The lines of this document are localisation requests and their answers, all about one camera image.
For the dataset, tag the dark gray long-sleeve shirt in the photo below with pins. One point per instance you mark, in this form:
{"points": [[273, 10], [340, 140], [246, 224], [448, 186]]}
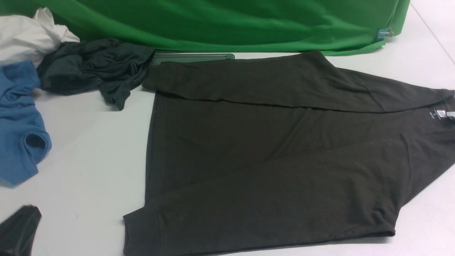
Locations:
{"points": [[251, 154]]}

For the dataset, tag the black cloth at corner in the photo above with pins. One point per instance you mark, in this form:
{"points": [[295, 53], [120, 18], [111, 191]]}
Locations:
{"points": [[17, 232]]}

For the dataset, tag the dark teal crumpled shirt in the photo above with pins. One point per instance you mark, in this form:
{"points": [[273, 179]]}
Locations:
{"points": [[108, 65]]}

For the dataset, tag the green backdrop cloth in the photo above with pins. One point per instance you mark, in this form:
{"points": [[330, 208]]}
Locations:
{"points": [[335, 27]]}

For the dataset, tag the blue crumpled shirt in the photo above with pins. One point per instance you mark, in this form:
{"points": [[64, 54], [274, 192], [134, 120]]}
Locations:
{"points": [[24, 141]]}

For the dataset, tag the white crumpled shirt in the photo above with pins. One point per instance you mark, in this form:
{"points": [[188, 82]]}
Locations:
{"points": [[23, 38]]}

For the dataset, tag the blue binder clip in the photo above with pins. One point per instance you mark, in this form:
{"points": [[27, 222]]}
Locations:
{"points": [[383, 34]]}

